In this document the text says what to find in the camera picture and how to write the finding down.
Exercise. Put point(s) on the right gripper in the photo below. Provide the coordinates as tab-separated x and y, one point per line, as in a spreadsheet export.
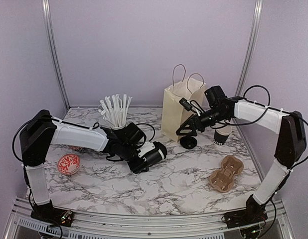
193	120

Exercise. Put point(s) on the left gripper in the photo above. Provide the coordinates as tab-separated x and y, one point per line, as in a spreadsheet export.
138	167

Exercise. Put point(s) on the cream paper bag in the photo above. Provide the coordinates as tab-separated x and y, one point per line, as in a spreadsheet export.
173	113

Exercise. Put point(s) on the black paper coffee cup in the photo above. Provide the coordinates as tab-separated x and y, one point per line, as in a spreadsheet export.
154	156

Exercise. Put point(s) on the black cup lid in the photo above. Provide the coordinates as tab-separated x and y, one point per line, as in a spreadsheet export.
161	149
188	142

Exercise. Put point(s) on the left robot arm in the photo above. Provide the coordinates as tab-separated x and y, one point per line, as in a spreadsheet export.
36	136

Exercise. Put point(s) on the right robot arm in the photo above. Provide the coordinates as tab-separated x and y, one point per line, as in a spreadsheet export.
291	144

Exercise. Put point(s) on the black cup holding straws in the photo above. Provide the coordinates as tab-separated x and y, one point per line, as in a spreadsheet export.
118	127

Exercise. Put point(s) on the white wrapped straws bundle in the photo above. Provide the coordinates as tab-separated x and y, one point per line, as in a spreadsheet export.
114	109

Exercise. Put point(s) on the brown cardboard cup carrier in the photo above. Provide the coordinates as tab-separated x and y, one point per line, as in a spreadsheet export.
222	179

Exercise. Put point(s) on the red patterned bowl dark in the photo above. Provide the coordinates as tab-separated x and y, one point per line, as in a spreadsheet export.
76	148

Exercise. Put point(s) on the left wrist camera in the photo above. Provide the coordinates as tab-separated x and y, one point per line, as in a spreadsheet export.
146	151

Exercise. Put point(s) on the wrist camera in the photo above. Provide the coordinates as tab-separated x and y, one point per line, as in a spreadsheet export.
146	151
191	106

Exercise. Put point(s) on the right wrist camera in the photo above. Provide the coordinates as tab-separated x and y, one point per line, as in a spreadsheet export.
191	106

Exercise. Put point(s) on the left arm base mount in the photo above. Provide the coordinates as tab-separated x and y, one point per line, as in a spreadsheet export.
48	213

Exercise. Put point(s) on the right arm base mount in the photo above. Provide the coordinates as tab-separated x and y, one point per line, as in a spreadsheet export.
253	213

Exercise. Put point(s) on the front aluminium rail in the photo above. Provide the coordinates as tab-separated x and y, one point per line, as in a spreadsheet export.
88	225

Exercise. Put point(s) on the right aluminium frame post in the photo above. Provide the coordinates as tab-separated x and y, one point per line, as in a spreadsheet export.
251	45

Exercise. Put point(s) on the aluminium frame post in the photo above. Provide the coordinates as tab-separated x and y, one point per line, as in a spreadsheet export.
53	51
251	45

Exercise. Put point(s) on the left aluminium frame post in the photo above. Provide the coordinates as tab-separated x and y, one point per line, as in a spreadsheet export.
53	51

